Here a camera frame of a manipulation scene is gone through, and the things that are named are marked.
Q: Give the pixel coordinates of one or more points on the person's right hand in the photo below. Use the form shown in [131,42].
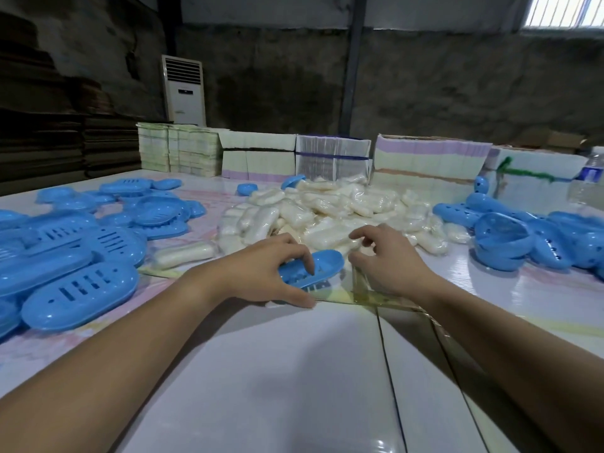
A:
[401,273]

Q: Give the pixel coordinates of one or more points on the person's left hand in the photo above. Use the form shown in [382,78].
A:
[255,278]

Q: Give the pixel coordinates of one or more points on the clear plastic bag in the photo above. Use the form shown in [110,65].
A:
[368,297]

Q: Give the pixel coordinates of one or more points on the blue slotted plastic base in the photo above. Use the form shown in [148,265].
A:
[328,266]

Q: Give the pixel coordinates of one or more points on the blue oval plastic lid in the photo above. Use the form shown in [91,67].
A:
[482,184]
[293,182]
[247,189]

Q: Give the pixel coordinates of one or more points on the pile of white soaps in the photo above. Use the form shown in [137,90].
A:
[330,207]

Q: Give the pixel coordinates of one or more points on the pile of blue plastic lids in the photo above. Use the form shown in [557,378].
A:
[528,235]

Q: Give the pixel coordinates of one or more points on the pile of blue slotted lids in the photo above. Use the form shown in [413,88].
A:
[71,268]

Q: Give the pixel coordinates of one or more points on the person's left forearm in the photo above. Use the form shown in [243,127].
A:
[108,377]

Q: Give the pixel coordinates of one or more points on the person's right forearm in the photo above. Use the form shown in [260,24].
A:
[524,372]

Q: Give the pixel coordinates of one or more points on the row of stacked flat cartons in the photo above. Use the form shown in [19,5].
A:
[259,165]

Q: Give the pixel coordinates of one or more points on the white carton stack, pink stripe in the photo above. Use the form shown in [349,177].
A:
[429,162]

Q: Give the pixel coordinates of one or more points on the silver sheet bundle, blue band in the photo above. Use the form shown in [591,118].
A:
[332,160]

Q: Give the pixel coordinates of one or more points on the stack of greenish paper sheets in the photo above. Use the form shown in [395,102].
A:
[184,150]

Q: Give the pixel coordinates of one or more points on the white sheet stack, green mark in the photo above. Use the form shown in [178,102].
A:
[533,188]

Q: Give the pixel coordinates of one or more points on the white standing air conditioner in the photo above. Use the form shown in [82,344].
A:
[185,91]

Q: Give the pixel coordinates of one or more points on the brown cardboard box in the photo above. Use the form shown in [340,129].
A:
[557,140]

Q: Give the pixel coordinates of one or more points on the clear water bottle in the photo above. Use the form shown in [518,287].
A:
[590,181]

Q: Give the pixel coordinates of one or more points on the dark metal pillar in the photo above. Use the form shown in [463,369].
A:
[170,23]
[353,65]

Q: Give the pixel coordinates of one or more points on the stacks of brown cardboard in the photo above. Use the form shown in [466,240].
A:
[56,141]

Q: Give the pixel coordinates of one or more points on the barred window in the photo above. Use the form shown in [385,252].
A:
[566,11]

